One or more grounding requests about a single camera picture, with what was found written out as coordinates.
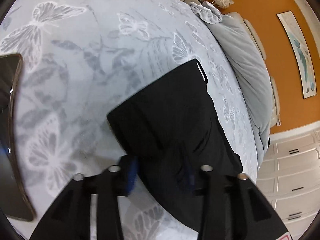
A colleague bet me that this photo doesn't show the black pants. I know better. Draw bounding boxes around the black pants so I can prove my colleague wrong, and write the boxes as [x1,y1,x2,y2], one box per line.
[107,59,243,231]

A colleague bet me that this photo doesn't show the black smartphone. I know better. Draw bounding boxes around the black smartphone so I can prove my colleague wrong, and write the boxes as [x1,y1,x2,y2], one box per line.
[1,54,36,222]

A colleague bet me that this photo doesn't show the butterfly print bed sheet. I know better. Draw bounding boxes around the butterfly print bed sheet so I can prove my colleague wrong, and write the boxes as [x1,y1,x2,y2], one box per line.
[0,0,259,240]

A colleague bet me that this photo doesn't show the beige padded headboard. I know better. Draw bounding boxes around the beige padded headboard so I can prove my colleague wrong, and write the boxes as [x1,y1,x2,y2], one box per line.
[232,11,281,127]

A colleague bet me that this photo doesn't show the white wardrobe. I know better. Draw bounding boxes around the white wardrobe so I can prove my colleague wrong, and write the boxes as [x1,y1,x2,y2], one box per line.
[257,122,320,239]

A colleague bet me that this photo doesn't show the grey duvet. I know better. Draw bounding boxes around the grey duvet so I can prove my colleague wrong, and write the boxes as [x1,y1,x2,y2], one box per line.
[189,1,273,165]

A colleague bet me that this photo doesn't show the white bedside ornament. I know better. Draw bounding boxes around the white bedside ornament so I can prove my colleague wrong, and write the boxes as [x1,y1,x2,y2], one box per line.
[213,0,234,9]

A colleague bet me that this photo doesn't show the framed wall picture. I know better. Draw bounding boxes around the framed wall picture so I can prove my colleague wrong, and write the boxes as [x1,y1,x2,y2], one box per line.
[277,11,317,99]

